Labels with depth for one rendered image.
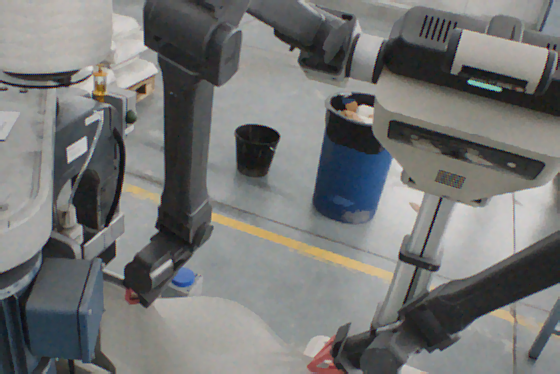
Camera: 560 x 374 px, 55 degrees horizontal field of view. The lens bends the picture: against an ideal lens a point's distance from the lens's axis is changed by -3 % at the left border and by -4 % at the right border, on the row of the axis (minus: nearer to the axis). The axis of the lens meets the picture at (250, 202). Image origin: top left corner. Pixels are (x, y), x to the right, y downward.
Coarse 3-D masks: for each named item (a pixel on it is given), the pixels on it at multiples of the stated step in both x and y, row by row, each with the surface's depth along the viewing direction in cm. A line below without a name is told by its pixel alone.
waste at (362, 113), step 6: (354, 102) 321; (348, 108) 323; (354, 108) 322; (360, 108) 320; (366, 108) 320; (372, 108) 320; (348, 114) 304; (354, 114) 301; (360, 114) 319; (366, 114) 319; (372, 114) 317; (360, 120) 301; (366, 120) 303
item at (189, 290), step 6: (198, 276) 140; (198, 282) 138; (168, 288) 136; (174, 288) 135; (180, 288) 135; (186, 288) 135; (192, 288) 136; (198, 288) 140; (162, 294) 138; (168, 294) 137; (174, 294) 136; (180, 294) 135; (186, 294) 134; (192, 294) 136; (198, 294) 141
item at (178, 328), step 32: (128, 320) 108; (160, 320) 100; (192, 320) 109; (224, 320) 109; (256, 320) 104; (128, 352) 113; (160, 352) 104; (192, 352) 95; (224, 352) 113; (256, 352) 107; (288, 352) 97
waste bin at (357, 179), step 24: (336, 96) 320; (360, 96) 328; (336, 120) 298; (336, 144) 304; (360, 144) 295; (336, 168) 310; (360, 168) 304; (384, 168) 310; (336, 192) 317; (360, 192) 313; (336, 216) 325; (360, 216) 324
